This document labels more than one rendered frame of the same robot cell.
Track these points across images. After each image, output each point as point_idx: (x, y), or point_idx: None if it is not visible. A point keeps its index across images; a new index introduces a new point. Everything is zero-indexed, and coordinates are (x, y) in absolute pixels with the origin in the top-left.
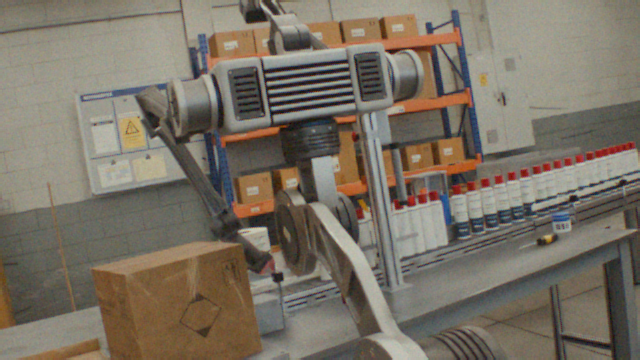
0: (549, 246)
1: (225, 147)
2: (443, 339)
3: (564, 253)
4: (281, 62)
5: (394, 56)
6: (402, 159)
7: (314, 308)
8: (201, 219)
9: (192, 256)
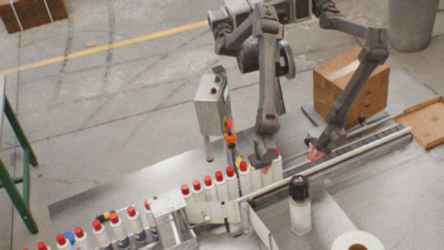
0: (113, 207)
1: None
2: (249, 44)
3: (121, 185)
4: None
5: (218, 10)
6: None
7: (290, 167)
8: None
9: (333, 58)
